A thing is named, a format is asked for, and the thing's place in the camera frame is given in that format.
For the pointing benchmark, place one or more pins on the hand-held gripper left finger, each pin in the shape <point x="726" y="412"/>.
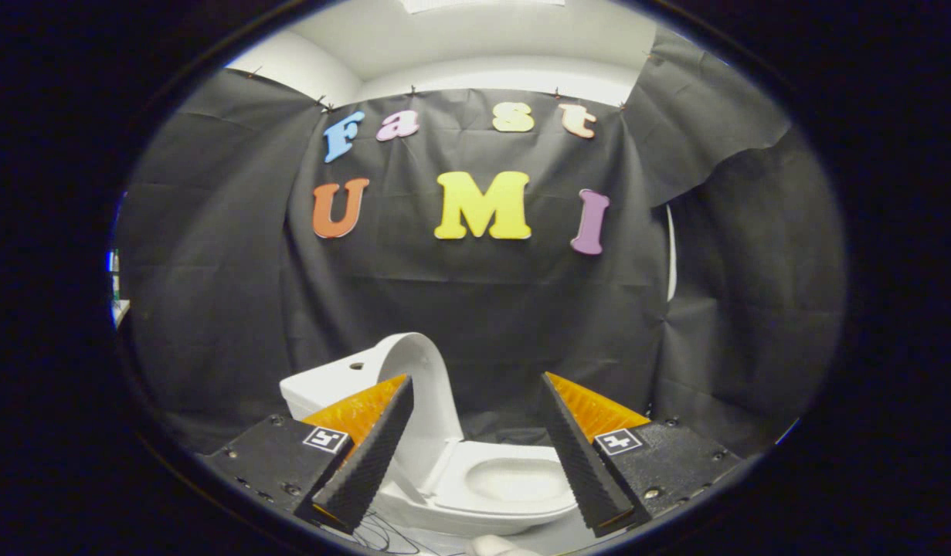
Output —
<point x="367" y="463"/>

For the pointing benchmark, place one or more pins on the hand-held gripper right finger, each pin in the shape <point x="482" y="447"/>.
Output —
<point x="579" y="455"/>

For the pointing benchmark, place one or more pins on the white toilet lid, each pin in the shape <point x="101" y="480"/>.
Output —
<point x="433" y="417"/>

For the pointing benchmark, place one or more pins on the white toilet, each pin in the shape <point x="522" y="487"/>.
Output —
<point x="328" y="382"/>

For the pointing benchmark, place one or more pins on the white toilet seat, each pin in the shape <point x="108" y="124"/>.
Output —
<point x="475" y="455"/>

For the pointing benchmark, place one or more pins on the black backdrop cloth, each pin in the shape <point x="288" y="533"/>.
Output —
<point x="483" y="309"/>

